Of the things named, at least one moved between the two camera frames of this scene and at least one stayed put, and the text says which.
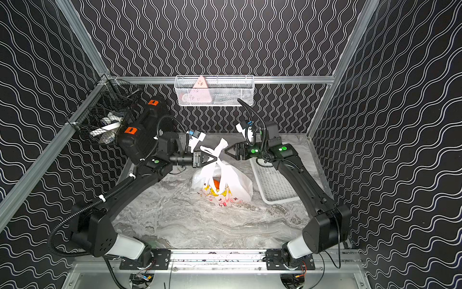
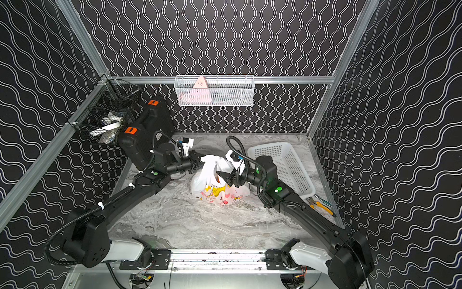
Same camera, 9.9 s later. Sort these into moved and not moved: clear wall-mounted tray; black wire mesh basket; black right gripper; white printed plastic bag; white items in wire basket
Moved: white printed plastic bag; black right gripper
Not moved: clear wall-mounted tray; white items in wire basket; black wire mesh basket
